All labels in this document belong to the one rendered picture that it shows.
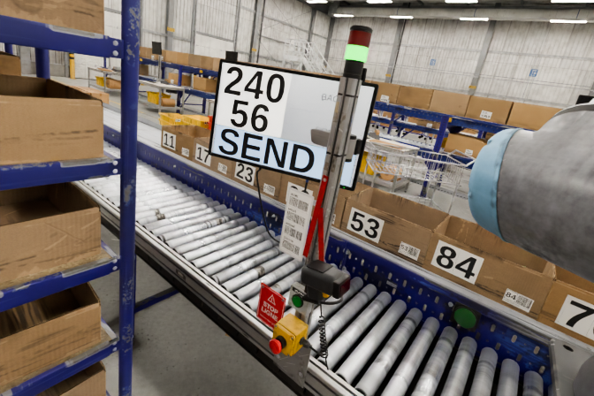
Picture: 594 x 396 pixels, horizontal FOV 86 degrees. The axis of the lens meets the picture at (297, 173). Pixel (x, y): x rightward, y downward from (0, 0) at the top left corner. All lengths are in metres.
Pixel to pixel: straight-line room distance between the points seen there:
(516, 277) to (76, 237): 1.29
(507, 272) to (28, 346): 1.33
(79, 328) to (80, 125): 0.40
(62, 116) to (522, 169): 0.65
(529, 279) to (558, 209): 0.96
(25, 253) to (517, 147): 0.75
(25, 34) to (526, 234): 0.68
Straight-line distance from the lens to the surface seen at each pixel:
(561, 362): 0.54
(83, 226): 0.72
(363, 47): 0.78
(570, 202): 0.43
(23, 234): 0.69
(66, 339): 0.82
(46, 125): 0.63
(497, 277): 1.39
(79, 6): 0.63
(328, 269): 0.84
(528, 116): 5.81
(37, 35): 0.59
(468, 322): 1.40
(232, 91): 1.03
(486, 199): 0.47
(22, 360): 0.82
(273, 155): 0.97
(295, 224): 0.90
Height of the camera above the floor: 1.53
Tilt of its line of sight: 16 degrees down
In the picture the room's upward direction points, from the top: 10 degrees clockwise
